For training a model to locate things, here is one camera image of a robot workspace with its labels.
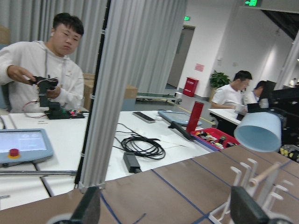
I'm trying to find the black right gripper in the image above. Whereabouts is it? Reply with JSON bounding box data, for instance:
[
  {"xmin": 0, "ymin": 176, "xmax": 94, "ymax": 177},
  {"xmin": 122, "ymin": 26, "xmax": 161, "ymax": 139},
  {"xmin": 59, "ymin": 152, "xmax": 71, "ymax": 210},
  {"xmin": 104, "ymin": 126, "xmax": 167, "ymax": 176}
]
[{"xmin": 260, "ymin": 80, "xmax": 299, "ymax": 140}]

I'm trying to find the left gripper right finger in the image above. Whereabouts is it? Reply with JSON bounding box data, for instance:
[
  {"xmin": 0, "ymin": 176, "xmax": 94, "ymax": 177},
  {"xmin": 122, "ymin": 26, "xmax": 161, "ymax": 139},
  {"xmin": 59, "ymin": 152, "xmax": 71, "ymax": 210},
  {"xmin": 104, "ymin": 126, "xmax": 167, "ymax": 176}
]
[{"xmin": 230, "ymin": 186, "xmax": 270, "ymax": 224}]

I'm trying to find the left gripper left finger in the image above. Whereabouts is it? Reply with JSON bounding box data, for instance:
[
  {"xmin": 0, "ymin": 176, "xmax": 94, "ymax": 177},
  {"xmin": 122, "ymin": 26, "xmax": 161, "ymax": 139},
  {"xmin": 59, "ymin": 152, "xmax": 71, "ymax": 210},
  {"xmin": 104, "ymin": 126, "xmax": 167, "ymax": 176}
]
[{"xmin": 70, "ymin": 186, "xmax": 100, "ymax": 224}]

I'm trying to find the light blue cup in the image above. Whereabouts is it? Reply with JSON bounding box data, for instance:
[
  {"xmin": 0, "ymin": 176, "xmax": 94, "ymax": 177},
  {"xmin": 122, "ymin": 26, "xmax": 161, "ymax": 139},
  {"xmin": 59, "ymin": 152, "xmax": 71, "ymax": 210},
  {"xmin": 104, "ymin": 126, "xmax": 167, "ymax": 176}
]
[{"xmin": 234, "ymin": 112, "xmax": 282, "ymax": 152}]

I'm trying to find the seated man white shirt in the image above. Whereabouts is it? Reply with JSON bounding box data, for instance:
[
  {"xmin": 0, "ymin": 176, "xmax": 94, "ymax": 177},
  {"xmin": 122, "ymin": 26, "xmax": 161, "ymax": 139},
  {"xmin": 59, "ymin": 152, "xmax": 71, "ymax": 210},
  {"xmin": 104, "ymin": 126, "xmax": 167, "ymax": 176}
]
[{"xmin": 210, "ymin": 70, "xmax": 252, "ymax": 110}]

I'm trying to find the black power adapter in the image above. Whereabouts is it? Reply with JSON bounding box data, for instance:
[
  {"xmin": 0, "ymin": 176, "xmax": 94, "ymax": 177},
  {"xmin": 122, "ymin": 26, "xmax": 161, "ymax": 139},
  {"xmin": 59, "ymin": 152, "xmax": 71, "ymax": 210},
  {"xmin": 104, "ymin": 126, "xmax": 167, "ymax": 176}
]
[{"xmin": 123, "ymin": 152, "xmax": 141, "ymax": 174}]

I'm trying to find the green potted plant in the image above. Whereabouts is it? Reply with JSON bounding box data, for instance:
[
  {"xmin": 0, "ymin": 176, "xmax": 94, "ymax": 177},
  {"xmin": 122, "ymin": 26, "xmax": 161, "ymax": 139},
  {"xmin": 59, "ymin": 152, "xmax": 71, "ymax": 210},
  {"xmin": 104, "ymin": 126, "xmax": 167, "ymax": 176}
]
[{"xmin": 209, "ymin": 70, "xmax": 230, "ymax": 102}]

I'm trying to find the red parts tray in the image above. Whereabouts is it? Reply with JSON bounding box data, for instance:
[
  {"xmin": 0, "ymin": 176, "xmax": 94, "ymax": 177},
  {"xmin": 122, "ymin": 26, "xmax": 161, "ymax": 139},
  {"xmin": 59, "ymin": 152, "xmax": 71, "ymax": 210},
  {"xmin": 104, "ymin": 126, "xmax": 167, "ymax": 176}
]
[{"xmin": 190, "ymin": 127, "xmax": 240, "ymax": 151}]

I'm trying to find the metal reacher grabber tool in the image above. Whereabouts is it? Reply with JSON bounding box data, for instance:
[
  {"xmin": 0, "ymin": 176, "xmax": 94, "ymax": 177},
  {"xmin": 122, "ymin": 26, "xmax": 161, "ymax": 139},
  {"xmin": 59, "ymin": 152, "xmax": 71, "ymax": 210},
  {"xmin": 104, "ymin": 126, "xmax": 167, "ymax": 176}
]
[{"xmin": 0, "ymin": 170, "xmax": 77, "ymax": 177}]

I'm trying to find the red fire box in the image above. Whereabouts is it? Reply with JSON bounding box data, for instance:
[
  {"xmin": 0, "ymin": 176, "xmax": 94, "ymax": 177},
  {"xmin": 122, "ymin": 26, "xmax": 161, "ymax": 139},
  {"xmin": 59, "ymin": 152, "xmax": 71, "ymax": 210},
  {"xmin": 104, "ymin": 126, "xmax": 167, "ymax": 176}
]
[{"xmin": 183, "ymin": 77, "xmax": 199, "ymax": 97}]

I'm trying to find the blue teach pendant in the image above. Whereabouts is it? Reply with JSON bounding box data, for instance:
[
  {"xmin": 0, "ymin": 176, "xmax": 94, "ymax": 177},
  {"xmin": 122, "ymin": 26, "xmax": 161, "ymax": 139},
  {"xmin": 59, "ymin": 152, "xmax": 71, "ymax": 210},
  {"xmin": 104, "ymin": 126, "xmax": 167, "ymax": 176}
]
[{"xmin": 0, "ymin": 128, "xmax": 54, "ymax": 168}]

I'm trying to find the man in white hoodie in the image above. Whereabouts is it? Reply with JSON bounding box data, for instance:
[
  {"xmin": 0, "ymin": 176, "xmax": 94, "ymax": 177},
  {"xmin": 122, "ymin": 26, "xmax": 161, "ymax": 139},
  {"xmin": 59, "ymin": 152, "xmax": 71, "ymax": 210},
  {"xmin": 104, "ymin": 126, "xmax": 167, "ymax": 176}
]
[{"xmin": 0, "ymin": 13, "xmax": 84, "ymax": 113}]

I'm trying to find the white wire cup rack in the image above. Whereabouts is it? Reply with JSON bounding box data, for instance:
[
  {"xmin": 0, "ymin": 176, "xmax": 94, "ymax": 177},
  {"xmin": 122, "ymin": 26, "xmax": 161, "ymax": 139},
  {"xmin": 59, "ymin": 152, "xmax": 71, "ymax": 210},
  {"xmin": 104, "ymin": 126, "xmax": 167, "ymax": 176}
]
[{"xmin": 208, "ymin": 158, "xmax": 296, "ymax": 224}]

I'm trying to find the coiled black cable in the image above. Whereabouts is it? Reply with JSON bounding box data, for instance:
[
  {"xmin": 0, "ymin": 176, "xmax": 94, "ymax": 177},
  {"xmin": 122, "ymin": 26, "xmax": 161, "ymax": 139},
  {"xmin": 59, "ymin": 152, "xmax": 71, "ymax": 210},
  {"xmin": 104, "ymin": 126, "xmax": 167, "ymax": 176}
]
[{"xmin": 114, "ymin": 123, "xmax": 166, "ymax": 161}]

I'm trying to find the aluminium frame post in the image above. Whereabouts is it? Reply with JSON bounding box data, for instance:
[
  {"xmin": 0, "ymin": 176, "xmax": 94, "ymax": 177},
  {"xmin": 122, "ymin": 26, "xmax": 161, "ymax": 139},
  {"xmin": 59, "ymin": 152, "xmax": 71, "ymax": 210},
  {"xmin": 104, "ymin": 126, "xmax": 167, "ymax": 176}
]
[{"xmin": 75, "ymin": 0, "xmax": 187, "ymax": 192}]

